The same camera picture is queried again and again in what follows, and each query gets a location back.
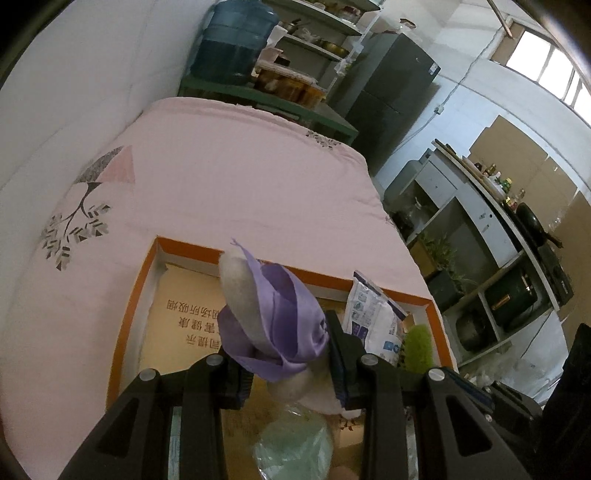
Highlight green table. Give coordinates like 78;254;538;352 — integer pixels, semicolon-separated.
178;75;360;147

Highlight amber glass jars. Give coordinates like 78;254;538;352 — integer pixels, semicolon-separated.
250;64;327;110

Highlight purple and white plush toy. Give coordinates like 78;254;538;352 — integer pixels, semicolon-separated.
216;237;345;415

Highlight pale green plastic packet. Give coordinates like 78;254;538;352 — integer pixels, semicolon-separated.
252;405;336;480

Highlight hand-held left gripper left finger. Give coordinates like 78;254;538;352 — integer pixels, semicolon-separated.
60;346;254;480

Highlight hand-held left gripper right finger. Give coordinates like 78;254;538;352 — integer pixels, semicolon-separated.
323;310;532;480

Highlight white kitchen counter cabinet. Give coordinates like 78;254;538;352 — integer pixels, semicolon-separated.
382;138;576;366

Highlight metal rod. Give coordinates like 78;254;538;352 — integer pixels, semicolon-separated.
488;0;516;36

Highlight row of condiment bottles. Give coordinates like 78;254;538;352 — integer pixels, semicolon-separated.
481;163;528;209

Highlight black wok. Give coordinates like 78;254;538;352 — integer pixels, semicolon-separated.
514;202;563;248

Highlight blue water jug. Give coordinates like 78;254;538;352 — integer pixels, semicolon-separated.
189;0;280;86

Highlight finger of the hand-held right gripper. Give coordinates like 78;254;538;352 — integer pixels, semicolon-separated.
441;366;496;403

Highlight window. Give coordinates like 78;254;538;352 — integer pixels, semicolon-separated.
491;20;591;121

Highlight dark green kitchen appliance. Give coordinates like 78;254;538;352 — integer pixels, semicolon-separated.
484;267;539;332

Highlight dark grey refrigerator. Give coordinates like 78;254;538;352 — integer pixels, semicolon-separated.
329;31;442;175

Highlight white storage shelf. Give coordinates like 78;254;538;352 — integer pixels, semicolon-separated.
252;0;385;110

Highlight large white purple packet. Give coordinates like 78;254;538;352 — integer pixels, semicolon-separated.
344;271;410;366

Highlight black cooking pot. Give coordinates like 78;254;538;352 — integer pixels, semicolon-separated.
454;308;498;352

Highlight green fuzzy brush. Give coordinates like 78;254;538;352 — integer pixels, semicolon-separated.
397;324;435;375

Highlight cardboard wall panels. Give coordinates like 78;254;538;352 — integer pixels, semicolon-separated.
468;114;591;325

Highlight black gas stove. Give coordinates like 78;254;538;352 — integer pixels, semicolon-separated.
537;241;576;308

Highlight green potted plant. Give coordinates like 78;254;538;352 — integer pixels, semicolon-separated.
417;232;468;297

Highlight orange rimmed cardboard box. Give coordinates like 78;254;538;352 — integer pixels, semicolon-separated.
105;236;459;480

